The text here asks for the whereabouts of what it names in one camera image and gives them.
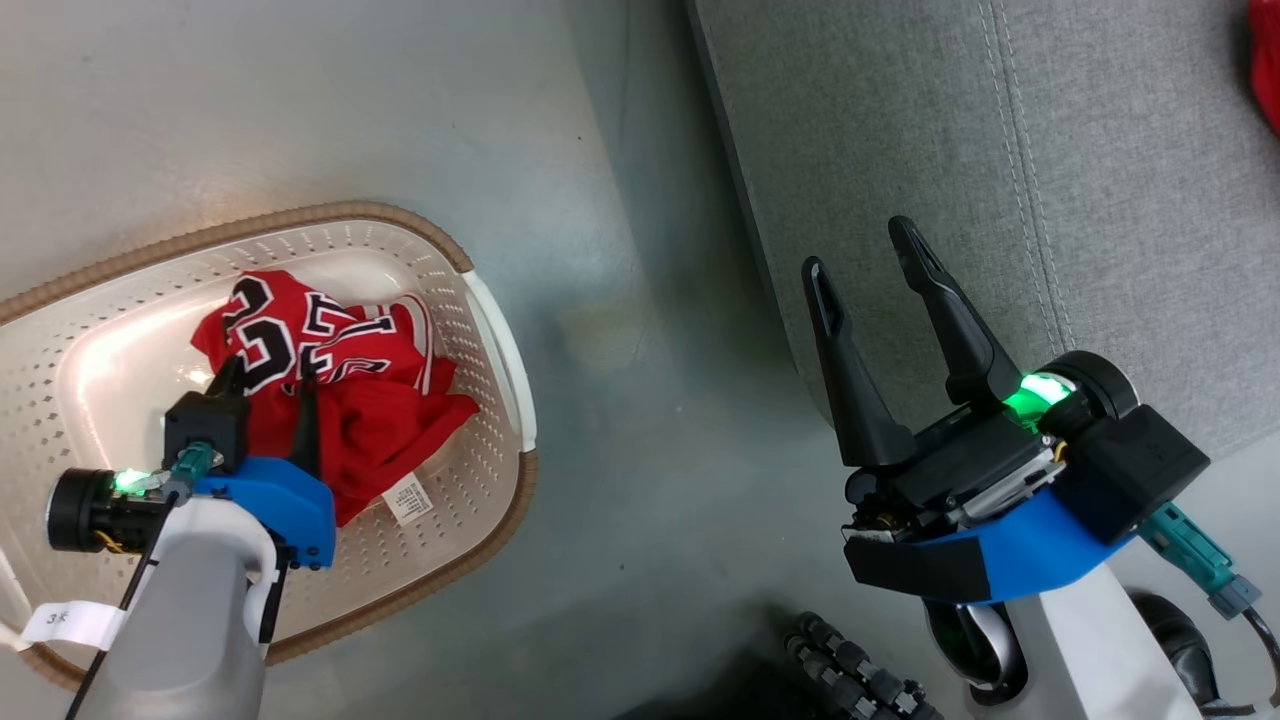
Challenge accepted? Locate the red cloth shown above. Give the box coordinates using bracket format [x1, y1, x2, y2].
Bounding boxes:
[1247, 0, 1280, 138]

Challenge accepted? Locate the blue left camera mount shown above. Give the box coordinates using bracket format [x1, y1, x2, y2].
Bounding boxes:
[192, 456, 337, 570]

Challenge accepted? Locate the teal connector camera cable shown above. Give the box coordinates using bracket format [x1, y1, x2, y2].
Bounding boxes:
[1138, 503, 1280, 701]

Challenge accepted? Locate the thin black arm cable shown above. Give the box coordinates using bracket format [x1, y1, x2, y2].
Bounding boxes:
[257, 545, 293, 646]
[65, 490, 181, 720]

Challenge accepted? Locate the grey fabric sofa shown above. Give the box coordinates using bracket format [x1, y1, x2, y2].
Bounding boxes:
[685, 0, 1280, 461]

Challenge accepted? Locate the beige perforated laundry basket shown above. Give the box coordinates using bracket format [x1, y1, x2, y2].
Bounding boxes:
[0, 200, 539, 693]

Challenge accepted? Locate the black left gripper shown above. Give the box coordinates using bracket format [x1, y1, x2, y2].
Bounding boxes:
[45, 354, 323, 554]

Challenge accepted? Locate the black corrugated cable conduit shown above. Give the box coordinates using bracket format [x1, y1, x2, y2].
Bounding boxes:
[783, 610, 946, 720]

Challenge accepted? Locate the red basketball jersey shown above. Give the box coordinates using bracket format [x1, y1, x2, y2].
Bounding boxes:
[190, 268, 481, 528]

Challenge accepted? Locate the white paper tag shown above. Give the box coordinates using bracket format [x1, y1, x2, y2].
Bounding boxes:
[20, 600, 129, 651]

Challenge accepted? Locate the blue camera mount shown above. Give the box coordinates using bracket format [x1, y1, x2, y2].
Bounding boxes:
[845, 488, 1136, 605]
[192, 456, 337, 570]

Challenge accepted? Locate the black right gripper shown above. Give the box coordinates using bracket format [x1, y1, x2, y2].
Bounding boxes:
[801, 215, 1141, 546]

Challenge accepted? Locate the blue right camera mount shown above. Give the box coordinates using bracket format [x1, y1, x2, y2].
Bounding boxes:
[845, 488, 1136, 605]

